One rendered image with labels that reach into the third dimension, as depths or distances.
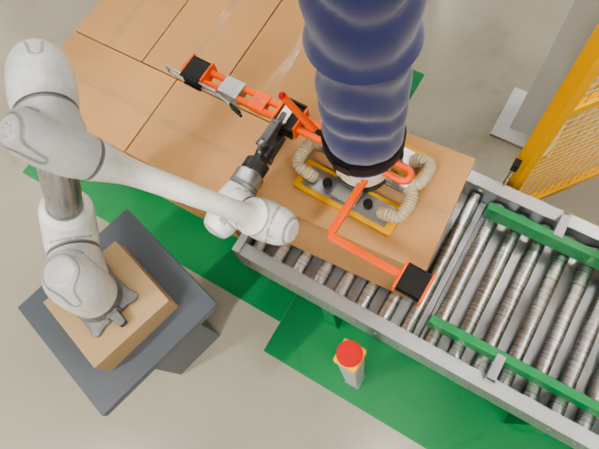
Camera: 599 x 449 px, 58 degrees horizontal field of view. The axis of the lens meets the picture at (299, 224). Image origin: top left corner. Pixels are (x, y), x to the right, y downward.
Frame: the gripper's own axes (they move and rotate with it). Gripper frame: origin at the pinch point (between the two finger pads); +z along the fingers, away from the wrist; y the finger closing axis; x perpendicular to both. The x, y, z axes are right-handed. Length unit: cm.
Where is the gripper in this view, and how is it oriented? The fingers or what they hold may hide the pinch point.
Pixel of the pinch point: (286, 117)
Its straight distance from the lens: 165.1
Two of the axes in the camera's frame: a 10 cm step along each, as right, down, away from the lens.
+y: 1.2, 3.2, 9.4
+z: 5.0, -8.4, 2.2
